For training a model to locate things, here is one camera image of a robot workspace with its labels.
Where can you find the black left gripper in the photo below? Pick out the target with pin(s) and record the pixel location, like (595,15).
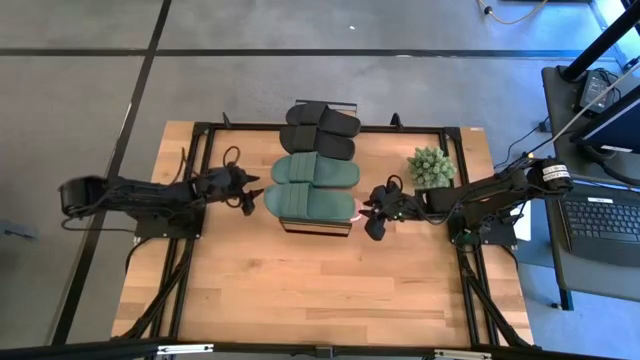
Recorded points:
(220,186)

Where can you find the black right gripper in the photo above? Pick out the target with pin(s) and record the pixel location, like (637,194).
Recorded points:
(397,205)

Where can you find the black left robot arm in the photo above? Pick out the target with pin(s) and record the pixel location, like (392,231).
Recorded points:
(140,195)

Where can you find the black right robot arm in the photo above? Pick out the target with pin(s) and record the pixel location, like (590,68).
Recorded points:
(480,195)

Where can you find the black metal wood shelf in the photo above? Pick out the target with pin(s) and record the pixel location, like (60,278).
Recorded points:
(315,227)

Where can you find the green potted plant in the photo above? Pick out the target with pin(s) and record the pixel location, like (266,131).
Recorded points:
(430,167)

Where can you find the black rubber slide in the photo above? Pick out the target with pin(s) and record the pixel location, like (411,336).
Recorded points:
(330,120)
(325,145)

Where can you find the white paper sheet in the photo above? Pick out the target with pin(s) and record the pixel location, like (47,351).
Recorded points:
(524,225)

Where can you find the black keyboard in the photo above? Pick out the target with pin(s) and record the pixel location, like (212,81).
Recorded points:
(600,225)

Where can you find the grey desk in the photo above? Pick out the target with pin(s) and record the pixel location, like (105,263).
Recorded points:
(590,280)

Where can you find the black power adapter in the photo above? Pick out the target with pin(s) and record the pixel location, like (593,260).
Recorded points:
(592,90)

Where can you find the black monitor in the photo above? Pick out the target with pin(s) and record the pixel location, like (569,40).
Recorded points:
(615,127)

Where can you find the black pole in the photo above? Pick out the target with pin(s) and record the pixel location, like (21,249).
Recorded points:
(600,42)

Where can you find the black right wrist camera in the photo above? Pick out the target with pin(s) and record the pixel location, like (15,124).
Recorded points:
(375,230)

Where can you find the black aluminium table frame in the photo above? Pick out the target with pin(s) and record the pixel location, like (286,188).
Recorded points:
(415,129)

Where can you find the silver metal bracket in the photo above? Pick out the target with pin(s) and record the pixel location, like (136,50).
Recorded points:
(185,349)
(460,355)

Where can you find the black camera frame beam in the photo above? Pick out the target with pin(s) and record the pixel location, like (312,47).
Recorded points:
(100,350)

